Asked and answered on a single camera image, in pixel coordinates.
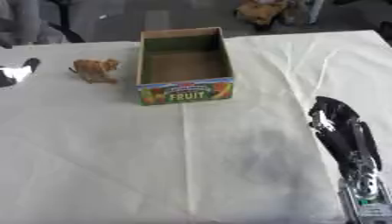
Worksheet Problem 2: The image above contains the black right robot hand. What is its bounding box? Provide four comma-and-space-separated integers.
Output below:
306, 95, 385, 184

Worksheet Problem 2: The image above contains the brown soft toy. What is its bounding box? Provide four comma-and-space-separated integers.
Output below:
233, 0, 302, 30

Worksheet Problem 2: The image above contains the brown toy lion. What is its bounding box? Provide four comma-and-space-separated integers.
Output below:
67, 58, 123, 85

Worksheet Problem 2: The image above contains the open printed cardboard box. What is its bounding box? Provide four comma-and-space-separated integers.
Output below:
135, 26, 236, 106

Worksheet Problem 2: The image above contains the black tripod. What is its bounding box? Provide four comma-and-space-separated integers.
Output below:
45, 0, 88, 44

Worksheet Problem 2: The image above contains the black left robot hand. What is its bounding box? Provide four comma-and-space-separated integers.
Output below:
0, 57, 42, 88

